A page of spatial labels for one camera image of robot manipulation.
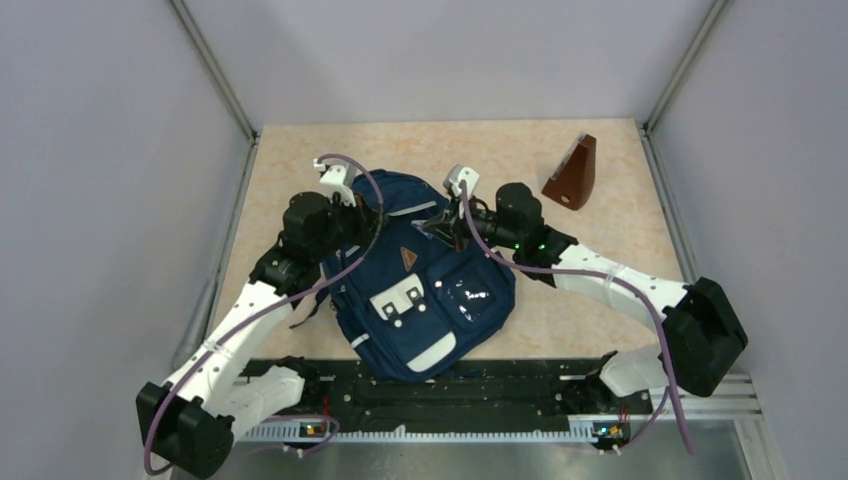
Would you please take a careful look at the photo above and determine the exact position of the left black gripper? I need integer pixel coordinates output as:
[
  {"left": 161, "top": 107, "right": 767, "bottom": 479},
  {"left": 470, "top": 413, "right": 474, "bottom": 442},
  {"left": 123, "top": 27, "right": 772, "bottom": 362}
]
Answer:
[{"left": 312, "top": 189, "right": 389, "bottom": 261}]

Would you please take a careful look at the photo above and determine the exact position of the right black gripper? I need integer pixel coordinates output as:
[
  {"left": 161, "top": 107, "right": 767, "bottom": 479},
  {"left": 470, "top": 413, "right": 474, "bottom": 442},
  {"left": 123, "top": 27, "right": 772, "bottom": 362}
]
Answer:
[{"left": 422, "top": 192, "right": 521, "bottom": 253}]

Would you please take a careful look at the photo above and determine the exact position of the navy blue student backpack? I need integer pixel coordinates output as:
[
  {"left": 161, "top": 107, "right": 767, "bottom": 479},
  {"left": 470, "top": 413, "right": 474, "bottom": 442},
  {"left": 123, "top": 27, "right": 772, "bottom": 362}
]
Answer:
[{"left": 315, "top": 170, "right": 516, "bottom": 382}]

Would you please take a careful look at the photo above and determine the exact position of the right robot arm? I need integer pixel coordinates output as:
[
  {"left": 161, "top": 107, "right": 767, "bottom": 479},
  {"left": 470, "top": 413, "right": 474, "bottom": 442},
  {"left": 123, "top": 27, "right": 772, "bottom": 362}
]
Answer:
[{"left": 417, "top": 182, "right": 749, "bottom": 412}]

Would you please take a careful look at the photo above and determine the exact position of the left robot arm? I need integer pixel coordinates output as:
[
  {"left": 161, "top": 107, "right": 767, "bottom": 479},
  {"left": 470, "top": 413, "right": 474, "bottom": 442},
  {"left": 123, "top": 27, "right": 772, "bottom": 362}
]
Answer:
[{"left": 136, "top": 187, "right": 386, "bottom": 479}]

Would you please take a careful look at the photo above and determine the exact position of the brown wooden metronome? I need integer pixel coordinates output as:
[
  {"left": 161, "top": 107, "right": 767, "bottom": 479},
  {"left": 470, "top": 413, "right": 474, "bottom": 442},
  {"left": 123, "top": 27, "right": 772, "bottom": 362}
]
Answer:
[{"left": 542, "top": 132, "right": 597, "bottom": 211}]

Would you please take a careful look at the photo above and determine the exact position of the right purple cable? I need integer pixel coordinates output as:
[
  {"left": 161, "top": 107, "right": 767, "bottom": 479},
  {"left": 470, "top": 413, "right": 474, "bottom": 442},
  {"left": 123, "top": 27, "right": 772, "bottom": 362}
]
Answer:
[{"left": 458, "top": 180, "right": 696, "bottom": 457}]

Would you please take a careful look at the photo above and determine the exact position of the purple cable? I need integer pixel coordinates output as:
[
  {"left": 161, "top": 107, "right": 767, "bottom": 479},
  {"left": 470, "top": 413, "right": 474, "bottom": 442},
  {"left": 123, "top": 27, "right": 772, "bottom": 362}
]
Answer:
[
  {"left": 458, "top": 180, "right": 696, "bottom": 457},
  {"left": 142, "top": 153, "right": 386, "bottom": 477}
]

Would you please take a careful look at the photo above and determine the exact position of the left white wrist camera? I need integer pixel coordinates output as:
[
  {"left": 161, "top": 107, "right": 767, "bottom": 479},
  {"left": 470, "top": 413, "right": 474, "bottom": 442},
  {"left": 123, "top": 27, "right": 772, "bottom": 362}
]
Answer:
[{"left": 313, "top": 159, "right": 359, "bottom": 207}]

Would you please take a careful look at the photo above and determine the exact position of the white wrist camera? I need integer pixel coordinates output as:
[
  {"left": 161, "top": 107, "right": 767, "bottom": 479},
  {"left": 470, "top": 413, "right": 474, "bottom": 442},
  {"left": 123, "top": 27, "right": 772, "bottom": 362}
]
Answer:
[
  {"left": 442, "top": 164, "right": 480, "bottom": 199},
  {"left": 313, "top": 159, "right": 359, "bottom": 207}
]

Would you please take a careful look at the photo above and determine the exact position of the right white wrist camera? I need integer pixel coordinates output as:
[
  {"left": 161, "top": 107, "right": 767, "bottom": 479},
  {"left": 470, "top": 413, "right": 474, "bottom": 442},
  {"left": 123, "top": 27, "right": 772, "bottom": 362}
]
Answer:
[{"left": 442, "top": 164, "right": 480, "bottom": 199}]

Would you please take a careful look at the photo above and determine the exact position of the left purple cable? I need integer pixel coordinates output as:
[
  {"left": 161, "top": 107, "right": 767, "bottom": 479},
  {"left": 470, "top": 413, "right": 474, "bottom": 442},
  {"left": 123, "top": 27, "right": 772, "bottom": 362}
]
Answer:
[{"left": 142, "top": 153, "right": 386, "bottom": 477}]

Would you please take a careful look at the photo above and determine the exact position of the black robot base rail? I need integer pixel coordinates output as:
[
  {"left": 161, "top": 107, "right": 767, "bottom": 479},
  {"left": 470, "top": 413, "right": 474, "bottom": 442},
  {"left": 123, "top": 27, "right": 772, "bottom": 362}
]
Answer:
[{"left": 241, "top": 356, "right": 653, "bottom": 439}]

